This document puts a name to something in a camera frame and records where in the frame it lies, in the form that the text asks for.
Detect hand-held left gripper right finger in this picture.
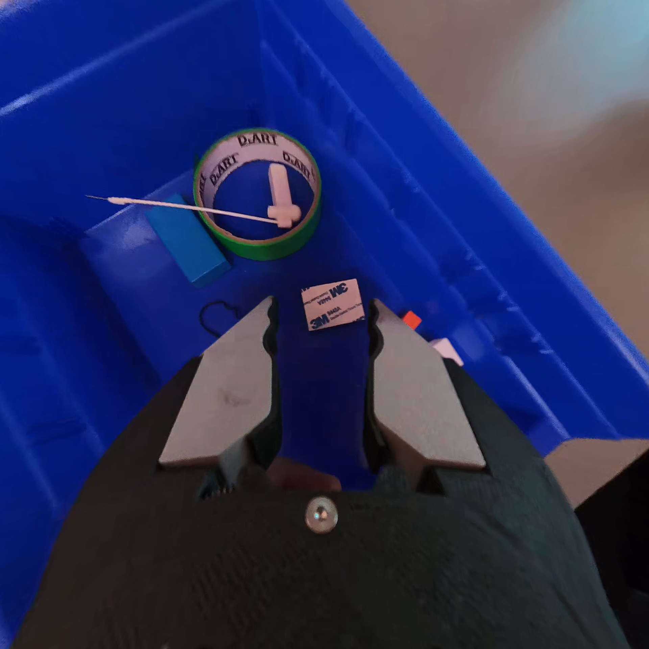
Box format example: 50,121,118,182
363,298,487,491

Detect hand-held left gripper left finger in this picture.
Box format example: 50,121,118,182
158,296,283,487

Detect green tape roll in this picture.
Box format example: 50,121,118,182
193,128,323,262

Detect blue plastic bin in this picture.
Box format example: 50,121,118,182
0,0,649,649

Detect small white block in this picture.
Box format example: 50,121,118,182
428,337,464,367

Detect blue rectangular block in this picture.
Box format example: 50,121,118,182
144,194,231,289

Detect white pin tool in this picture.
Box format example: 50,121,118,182
85,162,303,227

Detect black wire loop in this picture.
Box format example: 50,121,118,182
199,300,240,339

